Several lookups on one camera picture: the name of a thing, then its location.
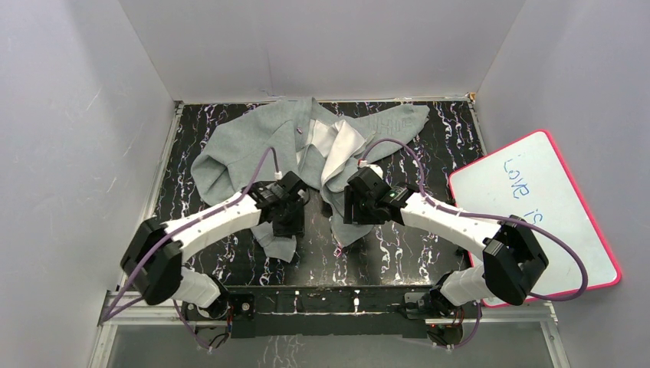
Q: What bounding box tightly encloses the grey zip-up jacket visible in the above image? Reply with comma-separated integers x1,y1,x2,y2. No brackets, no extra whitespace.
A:
191,98,430,248

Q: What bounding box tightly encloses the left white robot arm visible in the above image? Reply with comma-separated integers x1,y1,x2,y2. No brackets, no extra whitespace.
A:
120,172,308,319

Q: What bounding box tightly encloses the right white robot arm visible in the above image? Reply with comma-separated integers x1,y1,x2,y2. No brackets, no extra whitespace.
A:
343,166,549,317

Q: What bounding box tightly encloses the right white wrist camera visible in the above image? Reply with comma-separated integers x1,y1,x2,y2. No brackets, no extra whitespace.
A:
357,159,384,179

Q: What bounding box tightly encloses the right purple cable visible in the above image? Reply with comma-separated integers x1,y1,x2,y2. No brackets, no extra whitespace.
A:
357,138,590,351

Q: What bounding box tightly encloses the purple cable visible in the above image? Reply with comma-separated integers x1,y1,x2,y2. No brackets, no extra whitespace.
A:
357,138,590,351
100,147,284,351

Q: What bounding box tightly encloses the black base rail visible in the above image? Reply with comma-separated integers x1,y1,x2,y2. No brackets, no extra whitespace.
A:
181,286,478,341

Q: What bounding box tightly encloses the aluminium table frame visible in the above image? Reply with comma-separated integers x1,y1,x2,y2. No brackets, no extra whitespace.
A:
110,98,555,367

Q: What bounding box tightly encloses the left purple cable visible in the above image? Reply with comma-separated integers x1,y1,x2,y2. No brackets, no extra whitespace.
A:
100,147,284,351

